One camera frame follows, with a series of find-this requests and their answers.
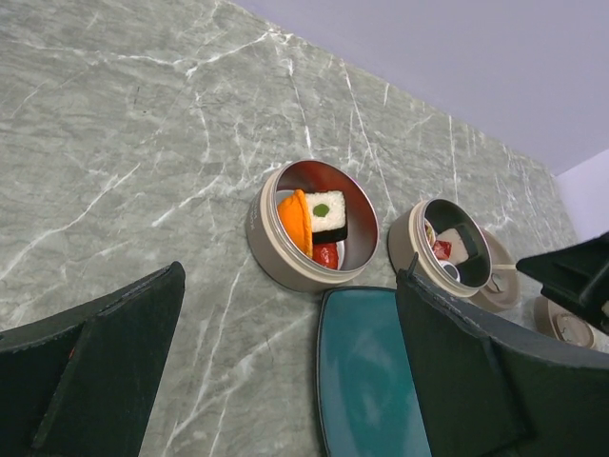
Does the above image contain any small burger toy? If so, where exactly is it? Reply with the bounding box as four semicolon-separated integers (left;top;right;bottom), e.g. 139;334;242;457
423;220;436;247

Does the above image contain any orange egg tart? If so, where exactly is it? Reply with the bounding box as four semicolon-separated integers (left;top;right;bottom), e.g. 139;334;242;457
277;189;313;258

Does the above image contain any teal square plate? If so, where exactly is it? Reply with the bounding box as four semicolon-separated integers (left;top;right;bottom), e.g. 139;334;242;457
315;287;431;456

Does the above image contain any small white porcelain cup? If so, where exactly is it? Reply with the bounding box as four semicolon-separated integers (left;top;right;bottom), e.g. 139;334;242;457
439;260;461;283

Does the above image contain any sushi roll yellow centre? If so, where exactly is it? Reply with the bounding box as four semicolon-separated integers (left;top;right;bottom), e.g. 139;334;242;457
436;224;483;266

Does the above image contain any red sausage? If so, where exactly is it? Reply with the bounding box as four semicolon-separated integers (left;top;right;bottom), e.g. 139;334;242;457
312;243;340;269

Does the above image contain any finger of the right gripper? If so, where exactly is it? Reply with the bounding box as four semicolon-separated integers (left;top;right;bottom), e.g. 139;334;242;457
516;233;608;333

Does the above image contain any red meat piece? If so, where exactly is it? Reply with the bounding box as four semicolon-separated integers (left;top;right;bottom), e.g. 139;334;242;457
432;240;452;261

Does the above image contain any right steel lunch container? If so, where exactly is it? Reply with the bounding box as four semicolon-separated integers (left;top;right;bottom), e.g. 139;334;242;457
387;199;492;298

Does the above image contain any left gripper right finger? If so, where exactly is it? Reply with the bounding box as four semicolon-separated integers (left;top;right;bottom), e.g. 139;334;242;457
396;266;608;456

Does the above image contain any sushi roll green centre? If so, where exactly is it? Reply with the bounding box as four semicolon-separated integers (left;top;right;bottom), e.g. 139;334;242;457
304;190;348;245

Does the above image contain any left steel lunch container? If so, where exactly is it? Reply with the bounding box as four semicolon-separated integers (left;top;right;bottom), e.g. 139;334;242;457
245;160;380;292

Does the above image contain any beige lid with handle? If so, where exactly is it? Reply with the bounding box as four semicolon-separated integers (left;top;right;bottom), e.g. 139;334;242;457
470;229;521;313

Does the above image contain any steel lunch container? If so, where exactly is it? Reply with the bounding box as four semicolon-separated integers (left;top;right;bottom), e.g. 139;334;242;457
245;160;380;292
387;199;492;298

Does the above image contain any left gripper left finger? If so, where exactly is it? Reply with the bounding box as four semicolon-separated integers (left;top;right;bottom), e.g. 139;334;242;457
1;262;186;456

